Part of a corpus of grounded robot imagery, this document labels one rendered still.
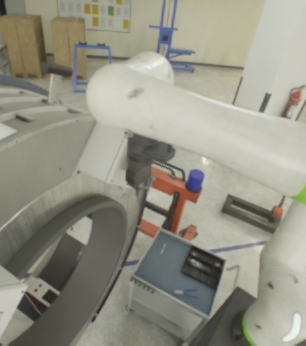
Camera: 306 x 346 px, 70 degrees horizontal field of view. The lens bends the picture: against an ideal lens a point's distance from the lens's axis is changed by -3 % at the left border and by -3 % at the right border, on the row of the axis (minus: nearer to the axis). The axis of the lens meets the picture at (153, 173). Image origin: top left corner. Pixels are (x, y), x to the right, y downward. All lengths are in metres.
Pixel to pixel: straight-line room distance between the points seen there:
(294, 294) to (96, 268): 1.03
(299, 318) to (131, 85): 0.61
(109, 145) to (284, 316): 0.61
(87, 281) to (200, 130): 1.23
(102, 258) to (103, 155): 0.83
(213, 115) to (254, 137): 0.06
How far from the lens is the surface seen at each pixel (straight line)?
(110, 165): 0.66
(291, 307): 0.67
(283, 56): 3.30
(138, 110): 0.35
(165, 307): 1.95
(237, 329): 0.83
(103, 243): 1.35
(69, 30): 6.82
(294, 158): 0.34
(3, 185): 0.56
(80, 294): 1.45
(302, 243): 0.69
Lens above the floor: 2.12
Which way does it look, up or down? 39 degrees down
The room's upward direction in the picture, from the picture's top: 9 degrees clockwise
